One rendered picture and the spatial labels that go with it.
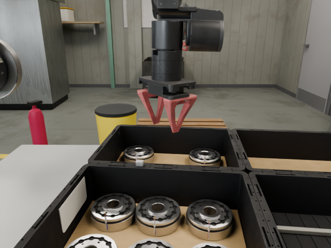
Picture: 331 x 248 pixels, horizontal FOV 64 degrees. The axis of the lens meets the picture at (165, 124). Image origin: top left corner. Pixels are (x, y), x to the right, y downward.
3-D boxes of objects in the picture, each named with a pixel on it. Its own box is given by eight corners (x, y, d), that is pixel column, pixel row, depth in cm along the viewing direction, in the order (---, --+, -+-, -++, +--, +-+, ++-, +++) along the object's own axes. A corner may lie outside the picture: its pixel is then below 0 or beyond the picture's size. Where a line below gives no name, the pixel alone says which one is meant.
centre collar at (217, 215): (197, 218, 57) (197, 216, 57) (199, 204, 62) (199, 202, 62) (220, 221, 56) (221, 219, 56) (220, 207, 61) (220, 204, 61)
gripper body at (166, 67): (162, 82, 57) (163, 47, 55) (196, 91, 50) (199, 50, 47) (137, 86, 53) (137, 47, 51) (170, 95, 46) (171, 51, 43)
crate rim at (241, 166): (85, 170, 68) (85, 162, 67) (117, 130, 96) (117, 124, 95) (246, 179, 64) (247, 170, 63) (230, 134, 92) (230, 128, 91)
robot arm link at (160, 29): (152, 15, 50) (150, 13, 44) (189, 16, 50) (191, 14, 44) (152, 53, 52) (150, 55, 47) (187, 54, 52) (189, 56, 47)
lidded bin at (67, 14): (75, 22, 583) (74, 9, 574) (69, 21, 544) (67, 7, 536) (53, 22, 583) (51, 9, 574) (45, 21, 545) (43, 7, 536)
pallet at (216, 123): (223, 125, 374) (224, 118, 370) (234, 150, 296) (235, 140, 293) (139, 124, 380) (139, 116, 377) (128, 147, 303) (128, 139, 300)
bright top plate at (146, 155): (120, 159, 85) (120, 157, 85) (126, 146, 95) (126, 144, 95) (151, 159, 85) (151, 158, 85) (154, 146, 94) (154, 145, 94)
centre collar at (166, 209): (145, 215, 58) (145, 213, 58) (148, 201, 63) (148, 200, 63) (167, 216, 58) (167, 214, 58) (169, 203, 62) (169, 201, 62)
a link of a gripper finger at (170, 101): (172, 122, 57) (173, 79, 54) (196, 132, 52) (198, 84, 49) (147, 128, 53) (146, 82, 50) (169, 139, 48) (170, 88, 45)
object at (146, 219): (131, 224, 56) (131, 222, 56) (140, 196, 66) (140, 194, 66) (179, 227, 55) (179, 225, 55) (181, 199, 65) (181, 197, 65)
